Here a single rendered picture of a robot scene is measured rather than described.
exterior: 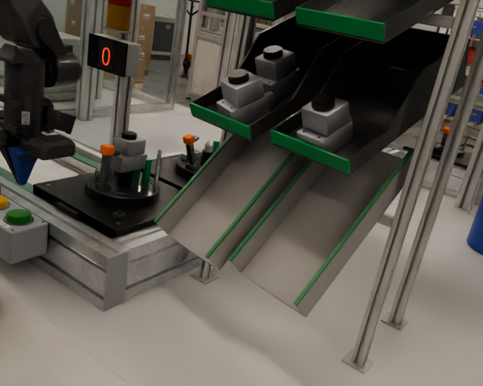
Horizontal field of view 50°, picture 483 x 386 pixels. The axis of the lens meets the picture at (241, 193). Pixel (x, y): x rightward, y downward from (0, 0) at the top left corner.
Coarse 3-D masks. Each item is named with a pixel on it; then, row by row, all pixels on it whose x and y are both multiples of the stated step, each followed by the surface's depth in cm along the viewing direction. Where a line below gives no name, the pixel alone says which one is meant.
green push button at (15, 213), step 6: (12, 210) 87; (18, 210) 87; (24, 210) 87; (6, 216) 85; (12, 216) 85; (18, 216) 85; (24, 216) 85; (30, 216) 86; (12, 222) 84; (18, 222) 85; (24, 222) 85
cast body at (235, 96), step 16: (224, 80) 73; (240, 80) 71; (256, 80) 72; (224, 96) 74; (240, 96) 71; (256, 96) 73; (272, 96) 77; (224, 112) 74; (240, 112) 73; (256, 112) 74
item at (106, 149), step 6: (108, 144) 95; (102, 150) 94; (108, 150) 94; (114, 150) 97; (102, 156) 95; (108, 156) 95; (102, 162) 96; (108, 162) 95; (102, 168) 96; (108, 168) 96; (102, 174) 96; (108, 174) 96; (102, 180) 96; (108, 180) 97
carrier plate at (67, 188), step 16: (80, 176) 107; (48, 192) 97; (64, 192) 98; (80, 192) 99; (160, 192) 106; (176, 192) 108; (80, 208) 92; (96, 208) 94; (112, 208) 95; (128, 208) 96; (144, 208) 97; (160, 208) 99; (96, 224) 90; (112, 224) 89; (128, 224) 90; (144, 224) 92
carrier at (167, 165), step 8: (208, 144) 119; (216, 144) 124; (184, 152) 123; (200, 152) 126; (208, 152) 119; (168, 160) 127; (176, 160) 128; (184, 160) 123; (200, 160) 125; (152, 168) 119; (160, 168) 120; (168, 168) 121; (176, 168) 120; (184, 168) 117; (192, 168) 116; (152, 176) 116; (160, 176) 115; (168, 176) 116; (176, 176) 117; (184, 176) 117; (192, 176) 116; (168, 184) 114; (176, 184) 112; (184, 184) 113
